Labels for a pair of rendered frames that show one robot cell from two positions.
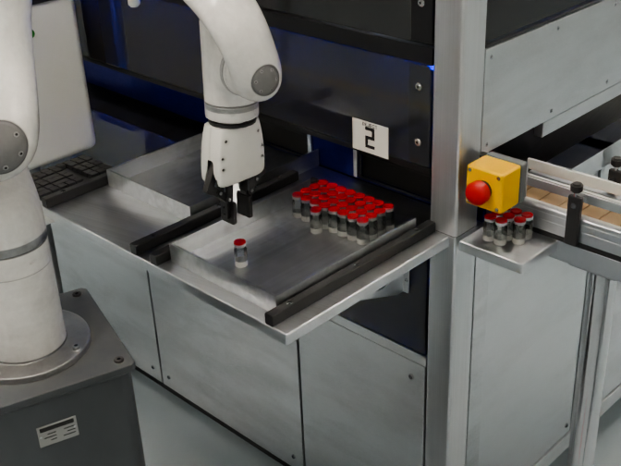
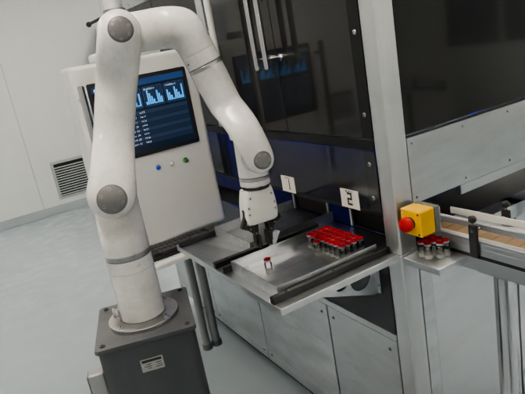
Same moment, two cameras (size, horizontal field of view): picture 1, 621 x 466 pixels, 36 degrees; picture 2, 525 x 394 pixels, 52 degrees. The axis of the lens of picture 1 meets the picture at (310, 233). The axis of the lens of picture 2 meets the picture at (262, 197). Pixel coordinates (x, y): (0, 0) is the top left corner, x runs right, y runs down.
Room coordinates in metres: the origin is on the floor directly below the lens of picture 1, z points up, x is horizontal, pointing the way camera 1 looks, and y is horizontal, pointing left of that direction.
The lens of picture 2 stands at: (0.03, -0.30, 1.52)
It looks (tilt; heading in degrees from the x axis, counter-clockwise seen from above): 16 degrees down; 16
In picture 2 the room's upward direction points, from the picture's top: 10 degrees counter-clockwise
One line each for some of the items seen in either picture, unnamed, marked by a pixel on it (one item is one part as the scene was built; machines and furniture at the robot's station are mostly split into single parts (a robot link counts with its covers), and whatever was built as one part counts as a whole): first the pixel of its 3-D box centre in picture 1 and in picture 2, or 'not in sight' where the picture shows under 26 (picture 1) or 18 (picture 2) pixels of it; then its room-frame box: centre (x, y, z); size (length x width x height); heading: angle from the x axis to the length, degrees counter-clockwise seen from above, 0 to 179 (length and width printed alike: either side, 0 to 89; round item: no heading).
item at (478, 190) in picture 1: (479, 191); (407, 223); (1.40, -0.28, 0.99); 0.04 x 0.04 x 0.04; 45
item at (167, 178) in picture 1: (214, 167); (273, 223); (1.77, 0.19, 0.90); 0.34 x 0.26 x 0.04; 135
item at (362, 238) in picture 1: (329, 217); (326, 245); (1.51, -0.04, 0.90); 0.18 x 0.02 x 0.05; 45
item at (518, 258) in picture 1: (512, 241); (438, 257); (1.45, -0.35, 0.87); 0.14 x 0.13 x 0.02; 135
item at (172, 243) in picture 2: (26, 192); (180, 243); (1.86, 0.61, 0.82); 0.40 x 0.14 x 0.02; 135
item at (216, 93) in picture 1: (230, 57); (251, 152); (1.40, 0.11, 1.24); 0.09 x 0.08 x 0.13; 31
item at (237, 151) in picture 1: (233, 145); (258, 202); (1.40, 0.12, 1.10); 0.10 x 0.08 x 0.11; 135
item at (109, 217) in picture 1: (247, 215); (283, 248); (1.60, 0.12, 0.87); 0.70 x 0.48 x 0.02; 45
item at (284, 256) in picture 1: (295, 239); (302, 258); (1.45, 0.03, 0.90); 0.34 x 0.26 x 0.04; 135
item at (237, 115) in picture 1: (233, 107); (255, 180); (1.40, 0.11, 1.16); 0.09 x 0.08 x 0.03; 135
